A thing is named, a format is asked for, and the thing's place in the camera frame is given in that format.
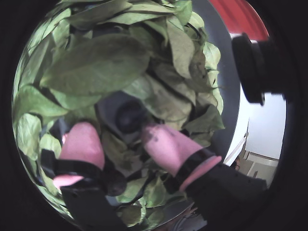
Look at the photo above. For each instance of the white cabinet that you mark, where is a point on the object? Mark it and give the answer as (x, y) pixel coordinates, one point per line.
(262, 166)

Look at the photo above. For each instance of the narrow olive green leaf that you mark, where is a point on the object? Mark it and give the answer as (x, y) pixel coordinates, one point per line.
(180, 50)

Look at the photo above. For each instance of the black round servo housing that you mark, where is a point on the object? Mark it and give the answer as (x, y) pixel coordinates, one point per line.
(255, 69)

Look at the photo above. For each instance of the dark green pointed leaf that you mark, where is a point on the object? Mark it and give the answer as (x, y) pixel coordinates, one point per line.
(207, 120)

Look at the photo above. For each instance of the pile of green leaves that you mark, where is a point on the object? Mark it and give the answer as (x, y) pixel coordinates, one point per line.
(229, 72)

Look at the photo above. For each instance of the large broad green leaf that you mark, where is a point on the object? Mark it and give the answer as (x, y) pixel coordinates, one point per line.
(96, 66)

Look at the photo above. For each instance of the pale speckled green leaf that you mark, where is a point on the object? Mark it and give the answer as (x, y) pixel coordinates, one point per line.
(27, 134)

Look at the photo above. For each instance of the bright green curled leaf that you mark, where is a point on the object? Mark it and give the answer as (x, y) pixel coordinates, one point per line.
(149, 192)

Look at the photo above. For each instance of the light yellow-green leaf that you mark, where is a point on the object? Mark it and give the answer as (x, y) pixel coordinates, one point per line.
(213, 56)

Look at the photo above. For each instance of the pink-tipped black gripper finger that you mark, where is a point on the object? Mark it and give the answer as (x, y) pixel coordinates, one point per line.
(168, 149)
(83, 146)

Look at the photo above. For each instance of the long pale green leaf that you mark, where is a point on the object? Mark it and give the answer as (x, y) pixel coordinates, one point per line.
(120, 10)

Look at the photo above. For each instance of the red ribbed object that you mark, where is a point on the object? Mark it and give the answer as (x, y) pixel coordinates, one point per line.
(238, 16)

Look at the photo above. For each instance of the small pale green leaf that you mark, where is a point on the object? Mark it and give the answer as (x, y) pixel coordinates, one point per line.
(50, 144)

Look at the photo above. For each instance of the dark blueberry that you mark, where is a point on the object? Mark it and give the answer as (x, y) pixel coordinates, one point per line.
(129, 117)

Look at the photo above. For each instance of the wide dull green leaf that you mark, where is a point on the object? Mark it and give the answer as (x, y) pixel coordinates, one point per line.
(166, 98)

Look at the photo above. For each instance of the small yellowish green leaf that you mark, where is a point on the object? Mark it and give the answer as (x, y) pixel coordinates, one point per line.
(133, 215)

